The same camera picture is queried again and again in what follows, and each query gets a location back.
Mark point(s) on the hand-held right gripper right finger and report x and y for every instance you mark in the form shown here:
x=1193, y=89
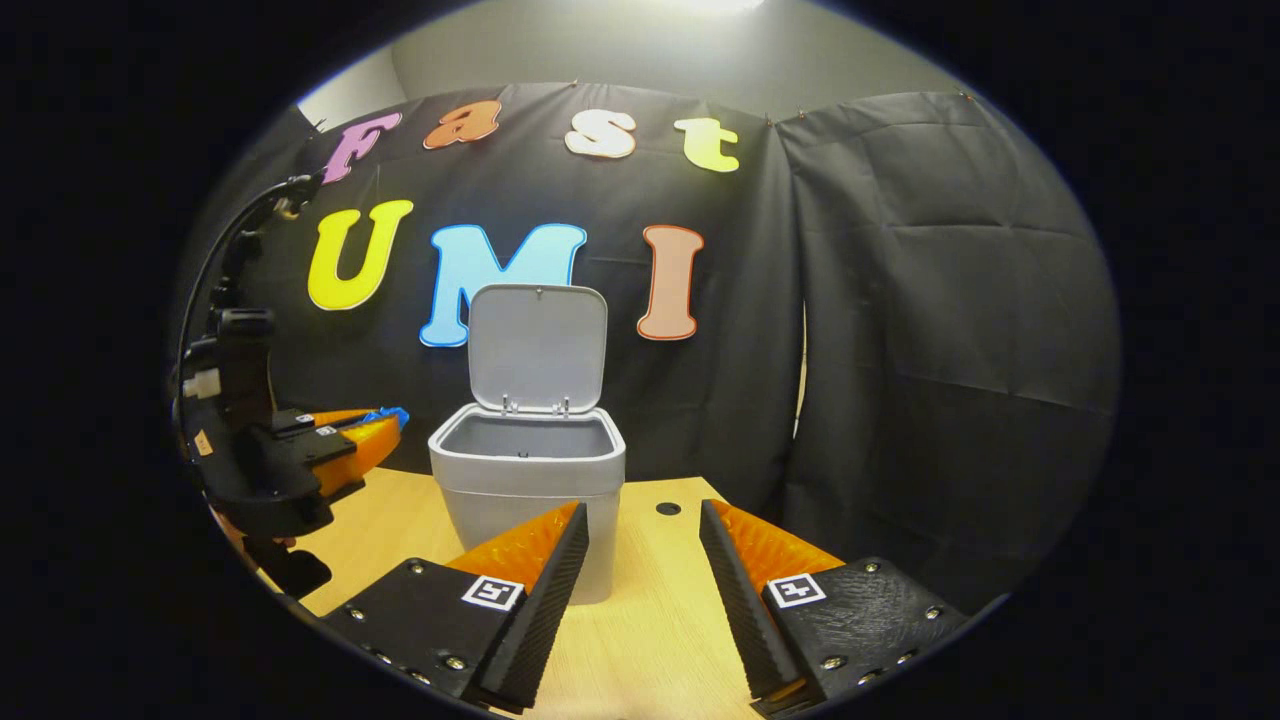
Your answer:
x=745, y=610

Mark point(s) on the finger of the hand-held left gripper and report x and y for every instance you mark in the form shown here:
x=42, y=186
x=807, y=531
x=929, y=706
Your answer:
x=300, y=418
x=300, y=450

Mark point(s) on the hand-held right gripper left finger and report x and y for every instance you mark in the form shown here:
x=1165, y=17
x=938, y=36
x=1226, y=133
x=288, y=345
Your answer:
x=530, y=610

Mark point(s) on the blue paper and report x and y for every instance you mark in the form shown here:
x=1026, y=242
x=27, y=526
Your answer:
x=388, y=413

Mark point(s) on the white desktop garbage bin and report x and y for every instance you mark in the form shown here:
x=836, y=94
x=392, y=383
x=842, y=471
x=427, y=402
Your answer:
x=535, y=470

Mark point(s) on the wooden desktop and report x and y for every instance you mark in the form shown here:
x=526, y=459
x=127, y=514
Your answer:
x=650, y=620

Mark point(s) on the ceiling light panel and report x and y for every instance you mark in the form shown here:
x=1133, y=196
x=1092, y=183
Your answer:
x=720, y=4

